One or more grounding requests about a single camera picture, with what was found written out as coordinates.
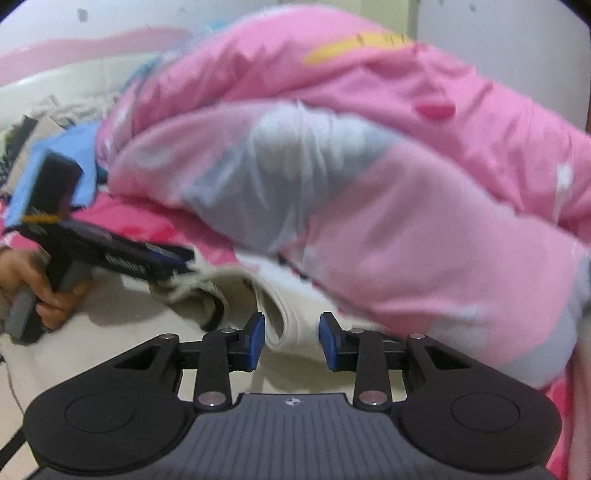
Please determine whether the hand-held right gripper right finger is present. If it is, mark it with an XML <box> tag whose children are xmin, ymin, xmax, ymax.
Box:
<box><xmin>320</xmin><ymin>312</ymin><xmax>485</xmax><ymax>411</ymax></box>

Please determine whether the blue folded cloth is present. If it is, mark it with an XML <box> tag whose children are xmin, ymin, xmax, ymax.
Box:
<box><xmin>9</xmin><ymin>122</ymin><xmax>100</xmax><ymax>222</ymax></box>

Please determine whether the pink printed quilt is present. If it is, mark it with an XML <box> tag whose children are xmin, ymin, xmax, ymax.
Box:
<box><xmin>95</xmin><ymin>4</ymin><xmax>591</xmax><ymax>388</ymax></box>

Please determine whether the person's left hand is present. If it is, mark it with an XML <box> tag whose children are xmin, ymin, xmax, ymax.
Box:
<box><xmin>0</xmin><ymin>250</ymin><xmax>92</xmax><ymax>331</ymax></box>

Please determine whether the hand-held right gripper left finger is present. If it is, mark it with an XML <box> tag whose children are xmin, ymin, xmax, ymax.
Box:
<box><xmin>99</xmin><ymin>313</ymin><xmax>266</xmax><ymax>411</ymax></box>

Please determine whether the pink floral fleece blanket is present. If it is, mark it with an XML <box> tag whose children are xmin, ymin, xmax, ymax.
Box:
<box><xmin>0</xmin><ymin>194</ymin><xmax>591</xmax><ymax>480</ymax></box>

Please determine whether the dark green cloth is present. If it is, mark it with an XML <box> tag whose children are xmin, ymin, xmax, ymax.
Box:
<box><xmin>0</xmin><ymin>114</ymin><xmax>40</xmax><ymax>185</ymax></box>

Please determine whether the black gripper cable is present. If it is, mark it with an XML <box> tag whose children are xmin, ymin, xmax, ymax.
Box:
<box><xmin>0</xmin><ymin>353</ymin><xmax>29</xmax><ymax>464</ymax></box>

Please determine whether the beige zip jacket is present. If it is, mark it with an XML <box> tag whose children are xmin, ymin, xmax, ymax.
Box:
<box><xmin>0</xmin><ymin>249</ymin><xmax>407</xmax><ymax>462</ymax></box>

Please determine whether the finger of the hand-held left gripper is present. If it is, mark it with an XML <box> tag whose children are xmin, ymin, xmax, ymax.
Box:
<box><xmin>147</xmin><ymin>244</ymin><xmax>195</xmax><ymax>265</ymax></box>
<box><xmin>147</xmin><ymin>263</ymin><xmax>190</xmax><ymax>284</ymax></box>

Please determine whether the pink padded headboard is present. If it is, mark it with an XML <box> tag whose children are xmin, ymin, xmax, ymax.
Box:
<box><xmin>0</xmin><ymin>27</ymin><xmax>195</xmax><ymax>121</ymax></box>

